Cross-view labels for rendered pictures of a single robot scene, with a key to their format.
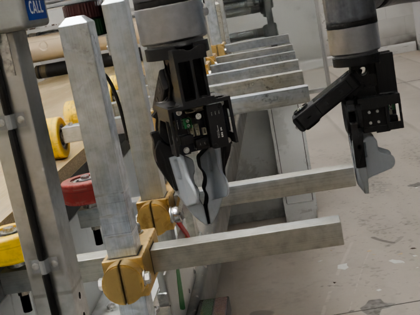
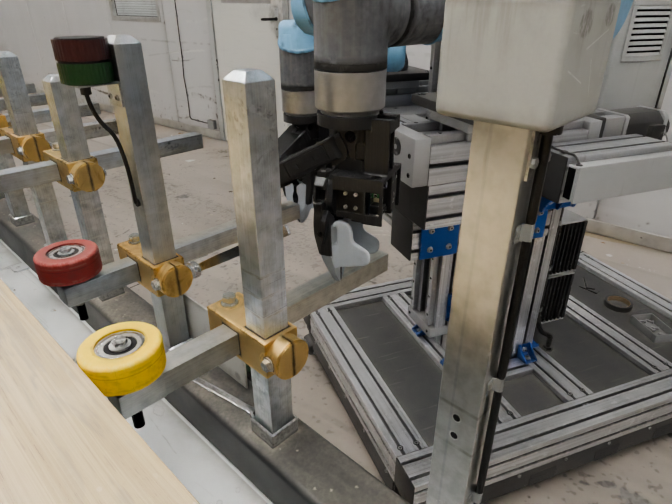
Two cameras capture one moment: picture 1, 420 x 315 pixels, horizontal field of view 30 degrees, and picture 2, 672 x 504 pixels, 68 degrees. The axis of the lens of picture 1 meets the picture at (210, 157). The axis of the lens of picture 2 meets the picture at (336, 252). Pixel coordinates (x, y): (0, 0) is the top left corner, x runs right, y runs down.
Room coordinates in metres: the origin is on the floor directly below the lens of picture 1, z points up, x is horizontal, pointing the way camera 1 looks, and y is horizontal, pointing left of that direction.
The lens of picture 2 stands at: (0.56, 0.46, 1.21)
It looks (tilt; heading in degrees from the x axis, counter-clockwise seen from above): 27 degrees down; 307
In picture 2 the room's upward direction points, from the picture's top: straight up
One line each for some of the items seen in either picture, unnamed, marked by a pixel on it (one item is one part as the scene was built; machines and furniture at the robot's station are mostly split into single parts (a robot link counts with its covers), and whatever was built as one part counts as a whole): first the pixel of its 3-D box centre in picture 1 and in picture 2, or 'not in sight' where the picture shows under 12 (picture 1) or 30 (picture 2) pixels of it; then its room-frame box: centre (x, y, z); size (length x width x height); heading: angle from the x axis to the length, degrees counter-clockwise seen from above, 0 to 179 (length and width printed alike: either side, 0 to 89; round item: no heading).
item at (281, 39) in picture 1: (222, 49); not in sight; (2.94, -0.12, 0.95); 0.50 x 0.04 x 0.04; 84
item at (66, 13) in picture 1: (84, 10); (81, 48); (1.17, 0.14, 1.16); 0.06 x 0.06 x 0.02
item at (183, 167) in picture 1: (192, 192); (347, 254); (0.87, 0.03, 0.94); 0.06 x 0.03 x 0.09; 15
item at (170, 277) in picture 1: (182, 274); (195, 324); (1.13, 0.07, 0.75); 0.26 x 0.01 x 0.10; 174
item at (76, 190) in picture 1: (92, 210); (75, 284); (1.21, 0.20, 0.85); 0.08 x 0.08 x 0.11
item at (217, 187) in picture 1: (217, 185); (356, 244); (0.87, 0.00, 0.94); 0.06 x 0.03 x 0.09; 15
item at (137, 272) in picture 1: (132, 265); (256, 335); (0.93, 0.12, 0.84); 0.13 x 0.06 x 0.05; 174
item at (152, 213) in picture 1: (157, 207); (153, 267); (1.18, 0.09, 0.85); 0.13 x 0.06 x 0.05; 174
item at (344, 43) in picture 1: (354, 40); (301, 101); (1.17, -0.24, 1.05); 0.08 x 0.08 x 0.05
